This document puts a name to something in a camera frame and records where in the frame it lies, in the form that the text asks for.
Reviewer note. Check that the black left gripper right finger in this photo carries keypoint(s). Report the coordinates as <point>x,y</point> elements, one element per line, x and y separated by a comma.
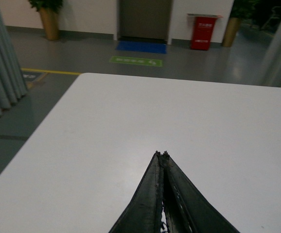
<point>186,209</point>

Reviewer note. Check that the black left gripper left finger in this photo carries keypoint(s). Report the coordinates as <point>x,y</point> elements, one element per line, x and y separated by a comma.
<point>143,213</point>

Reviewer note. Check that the green floor sign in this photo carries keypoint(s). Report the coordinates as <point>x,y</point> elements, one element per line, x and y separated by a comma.
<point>136,61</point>

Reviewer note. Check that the blue floor mat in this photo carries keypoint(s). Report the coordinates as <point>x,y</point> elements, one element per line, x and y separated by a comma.
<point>142,47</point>

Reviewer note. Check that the dark floor sign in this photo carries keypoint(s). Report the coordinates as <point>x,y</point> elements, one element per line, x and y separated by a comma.
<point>32,77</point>

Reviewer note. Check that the red fire extinguisher box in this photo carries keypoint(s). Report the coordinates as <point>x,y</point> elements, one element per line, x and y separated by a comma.
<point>202,31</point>

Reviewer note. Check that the grey door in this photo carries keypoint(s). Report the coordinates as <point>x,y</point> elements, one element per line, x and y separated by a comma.
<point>145,19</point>

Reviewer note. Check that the right potted plant gold vase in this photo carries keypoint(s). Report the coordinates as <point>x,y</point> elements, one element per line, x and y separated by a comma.
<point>241,10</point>

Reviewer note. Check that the potted plant gold vase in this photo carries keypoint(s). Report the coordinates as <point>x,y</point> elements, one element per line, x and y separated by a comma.
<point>48,11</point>
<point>241,10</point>

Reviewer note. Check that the left potted plant gold vase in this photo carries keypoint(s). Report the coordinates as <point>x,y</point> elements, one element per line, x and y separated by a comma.
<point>48,11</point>

